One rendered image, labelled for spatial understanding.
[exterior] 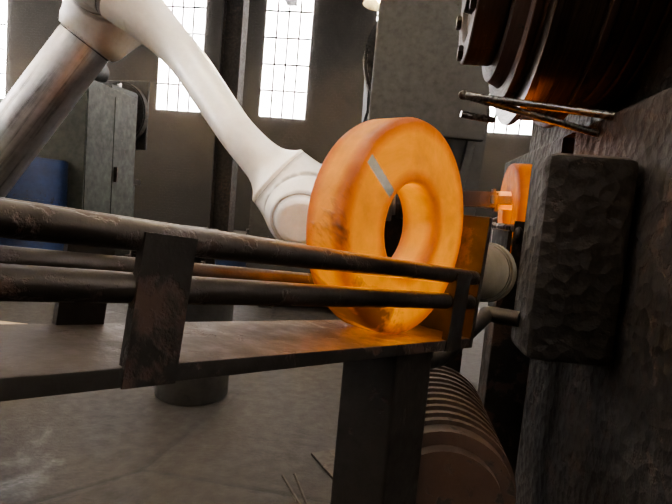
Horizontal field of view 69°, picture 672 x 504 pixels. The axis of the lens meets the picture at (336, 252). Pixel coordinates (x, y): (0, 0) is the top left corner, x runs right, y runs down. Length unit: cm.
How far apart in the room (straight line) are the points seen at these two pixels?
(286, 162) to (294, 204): 8
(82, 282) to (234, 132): 54
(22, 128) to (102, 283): 95
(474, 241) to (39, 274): 32
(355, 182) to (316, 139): 1081
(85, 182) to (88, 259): 388
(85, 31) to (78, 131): 309
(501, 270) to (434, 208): 12
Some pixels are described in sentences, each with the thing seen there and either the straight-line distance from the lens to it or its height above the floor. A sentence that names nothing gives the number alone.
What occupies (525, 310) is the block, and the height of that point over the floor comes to 62.
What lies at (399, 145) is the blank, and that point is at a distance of 34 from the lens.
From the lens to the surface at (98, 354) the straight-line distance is 22.
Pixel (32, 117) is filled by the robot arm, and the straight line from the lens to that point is 112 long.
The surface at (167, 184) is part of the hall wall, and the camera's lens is 1208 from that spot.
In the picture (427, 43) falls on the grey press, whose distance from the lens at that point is 362.
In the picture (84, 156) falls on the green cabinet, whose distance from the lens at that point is 413.
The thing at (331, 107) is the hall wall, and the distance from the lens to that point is 1118.
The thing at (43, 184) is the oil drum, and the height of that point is 69.
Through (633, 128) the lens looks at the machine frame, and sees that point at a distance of 69.
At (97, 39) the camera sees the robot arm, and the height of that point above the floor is 99.
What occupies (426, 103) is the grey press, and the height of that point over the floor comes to 147.
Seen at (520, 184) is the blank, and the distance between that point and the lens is 81.
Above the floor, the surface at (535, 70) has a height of 93.
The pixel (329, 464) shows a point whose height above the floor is 1.
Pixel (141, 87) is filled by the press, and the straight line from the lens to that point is 926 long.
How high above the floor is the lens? 72
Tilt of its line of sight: 5 degrees down
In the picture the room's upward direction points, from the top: 5 degrees clockwise
